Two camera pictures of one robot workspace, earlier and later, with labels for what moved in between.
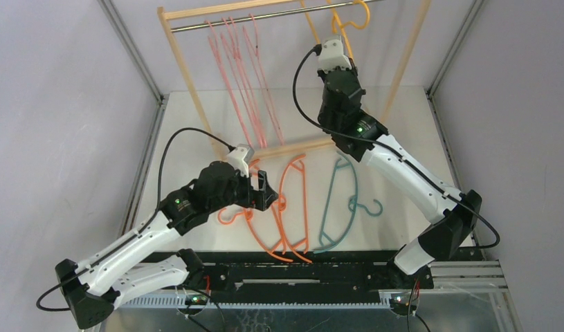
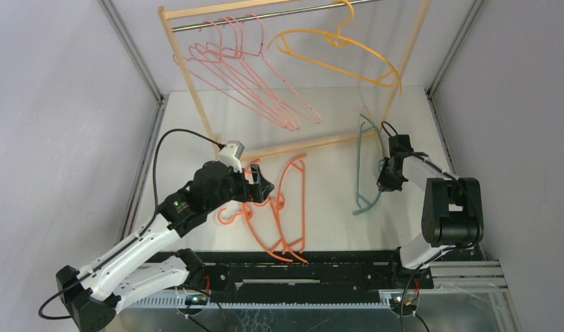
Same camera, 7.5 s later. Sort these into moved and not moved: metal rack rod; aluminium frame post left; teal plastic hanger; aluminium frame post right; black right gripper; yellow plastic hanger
Moved: yellow plastic hanger; black right gripper; teal plastic hanger
Not moved: aluminium frame post right; aluminium frame post left; metal rack rod
